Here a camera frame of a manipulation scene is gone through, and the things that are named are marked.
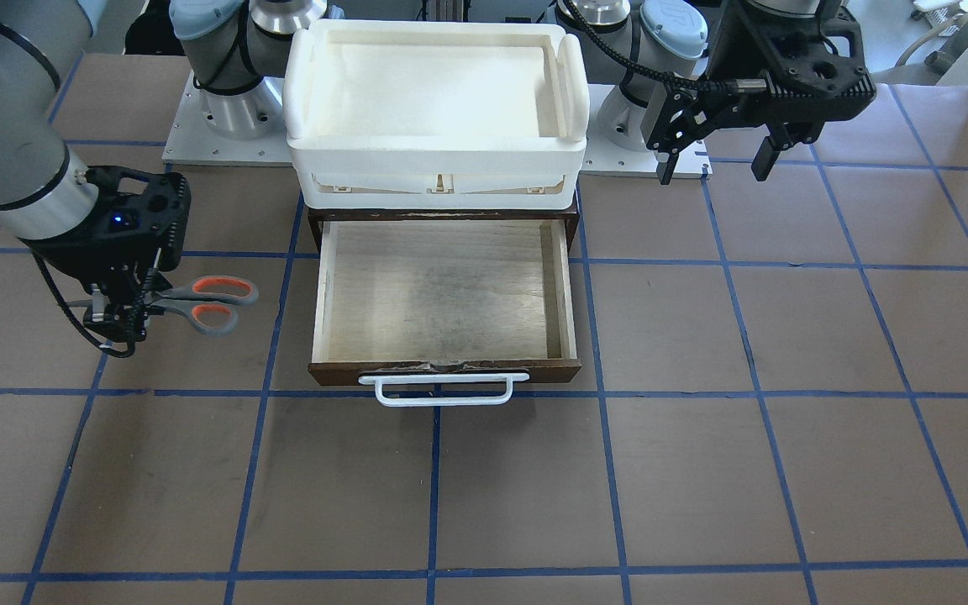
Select white foam box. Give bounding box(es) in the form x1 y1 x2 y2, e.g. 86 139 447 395
281 19 589 211

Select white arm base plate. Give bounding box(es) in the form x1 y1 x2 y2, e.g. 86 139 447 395
581 135 713 179
162 73 292 167

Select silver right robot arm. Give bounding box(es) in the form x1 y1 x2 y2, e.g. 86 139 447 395
0 1 618 350

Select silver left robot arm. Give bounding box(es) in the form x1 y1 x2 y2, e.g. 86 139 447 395
540 1 876 184

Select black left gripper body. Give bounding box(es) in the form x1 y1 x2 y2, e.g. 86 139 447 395
642 4 876 153

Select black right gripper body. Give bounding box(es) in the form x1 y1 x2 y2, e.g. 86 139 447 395
30 167 192 291

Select orange grey scissors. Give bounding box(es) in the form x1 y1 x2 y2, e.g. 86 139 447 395
66 273 259 342

